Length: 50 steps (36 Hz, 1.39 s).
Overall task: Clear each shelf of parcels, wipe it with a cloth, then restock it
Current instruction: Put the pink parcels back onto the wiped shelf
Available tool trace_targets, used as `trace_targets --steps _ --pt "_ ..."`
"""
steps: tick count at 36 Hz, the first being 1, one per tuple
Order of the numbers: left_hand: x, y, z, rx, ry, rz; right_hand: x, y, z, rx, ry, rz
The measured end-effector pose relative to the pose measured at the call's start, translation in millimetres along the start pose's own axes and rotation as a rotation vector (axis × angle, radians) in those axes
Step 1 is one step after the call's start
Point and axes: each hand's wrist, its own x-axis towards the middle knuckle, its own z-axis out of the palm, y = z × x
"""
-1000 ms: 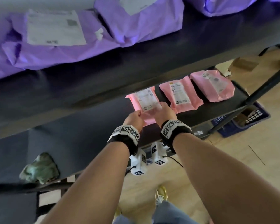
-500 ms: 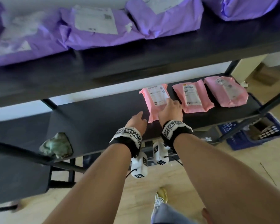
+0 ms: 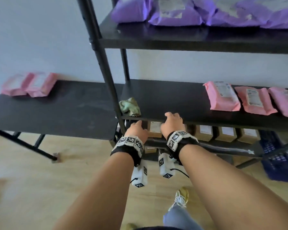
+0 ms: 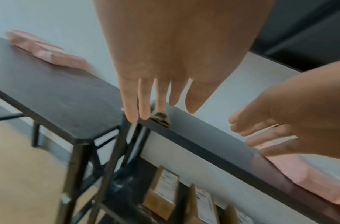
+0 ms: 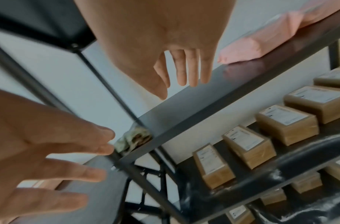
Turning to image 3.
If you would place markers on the blue plastic crate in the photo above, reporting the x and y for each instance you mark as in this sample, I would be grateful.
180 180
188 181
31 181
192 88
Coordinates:
280 165

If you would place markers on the person's right forearm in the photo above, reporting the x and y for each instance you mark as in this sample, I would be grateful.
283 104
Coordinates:
235 189

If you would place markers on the purple plastic package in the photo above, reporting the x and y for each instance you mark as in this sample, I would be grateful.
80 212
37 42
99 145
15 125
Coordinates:
278 14
132 10
228 16
175 14

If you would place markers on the black marker wristband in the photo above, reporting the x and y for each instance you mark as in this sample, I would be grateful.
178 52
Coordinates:
184 143
127 149

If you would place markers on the person's blue jeans leg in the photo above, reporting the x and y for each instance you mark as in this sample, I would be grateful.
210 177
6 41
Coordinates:
180 219

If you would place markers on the person's left forearm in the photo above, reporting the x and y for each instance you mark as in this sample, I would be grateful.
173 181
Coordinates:
93 198

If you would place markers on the black low table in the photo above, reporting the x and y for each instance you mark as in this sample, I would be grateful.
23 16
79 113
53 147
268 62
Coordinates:
62 110

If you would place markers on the person's left hand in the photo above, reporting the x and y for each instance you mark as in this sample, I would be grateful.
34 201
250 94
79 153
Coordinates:
136 130

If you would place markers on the green and pink cleaning cloth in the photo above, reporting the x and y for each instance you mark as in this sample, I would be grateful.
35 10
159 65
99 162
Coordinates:
130 106

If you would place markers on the person's right hand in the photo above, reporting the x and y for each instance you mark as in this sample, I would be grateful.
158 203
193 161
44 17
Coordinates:
174 124

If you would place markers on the person's yellow-green shoe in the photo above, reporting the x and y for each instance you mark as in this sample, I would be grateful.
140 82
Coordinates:
130 226
180 198

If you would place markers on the white marker cube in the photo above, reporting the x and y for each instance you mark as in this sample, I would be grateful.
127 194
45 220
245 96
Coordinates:
165 165

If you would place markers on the group of brown cardboard boxes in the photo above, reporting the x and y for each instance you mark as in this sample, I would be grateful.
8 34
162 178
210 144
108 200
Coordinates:
226 134

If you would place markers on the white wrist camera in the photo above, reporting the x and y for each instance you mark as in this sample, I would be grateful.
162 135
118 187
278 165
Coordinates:
139 174

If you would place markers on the dark metal shelf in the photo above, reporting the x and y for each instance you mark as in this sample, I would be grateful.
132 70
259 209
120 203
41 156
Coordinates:
182 98

